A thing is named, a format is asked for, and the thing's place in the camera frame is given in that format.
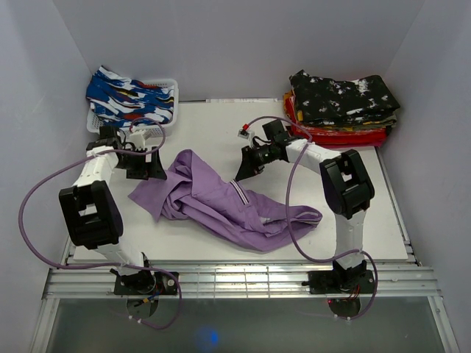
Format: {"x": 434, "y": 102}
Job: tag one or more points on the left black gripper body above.
{"x": 136, "y": 166}

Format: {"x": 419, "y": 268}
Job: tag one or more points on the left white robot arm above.
{"x": 89, "y": 209}

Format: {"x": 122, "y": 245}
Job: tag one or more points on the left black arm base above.
{"x": 146, "y": 283}

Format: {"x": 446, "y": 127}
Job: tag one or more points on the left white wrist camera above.
{"x": 138, "y": 138}

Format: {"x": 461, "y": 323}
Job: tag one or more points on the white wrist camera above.
{"x": 138, "y": 138}
{"x": 246, "y": 133}

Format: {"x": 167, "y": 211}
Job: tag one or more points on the red folded trousers stack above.
{"x": 329, "y": 138}

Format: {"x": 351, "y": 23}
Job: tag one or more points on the blue patterned trousers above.
{"x": 118, "y": 100}

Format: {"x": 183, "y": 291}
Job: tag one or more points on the purple trousers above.
{"x": 253, "y": 221}

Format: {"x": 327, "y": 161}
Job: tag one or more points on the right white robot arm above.
{"x": 347, "y": 187}

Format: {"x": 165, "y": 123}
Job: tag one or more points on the aluminium rail frame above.
{"x": 406, "y": 279}

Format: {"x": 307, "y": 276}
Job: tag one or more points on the white plastic basket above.
{"x": 93, "y": 123}

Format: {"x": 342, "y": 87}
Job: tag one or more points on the black white patterned folded trousers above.
{"x": 325, "y": 102}

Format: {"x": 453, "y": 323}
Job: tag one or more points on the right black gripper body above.
{"x": 266, "y": 154}

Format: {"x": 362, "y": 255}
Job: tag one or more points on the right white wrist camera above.
{"x": 246, "y": 133}

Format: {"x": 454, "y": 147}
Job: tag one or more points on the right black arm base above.
{"x": 330, "y": 282}

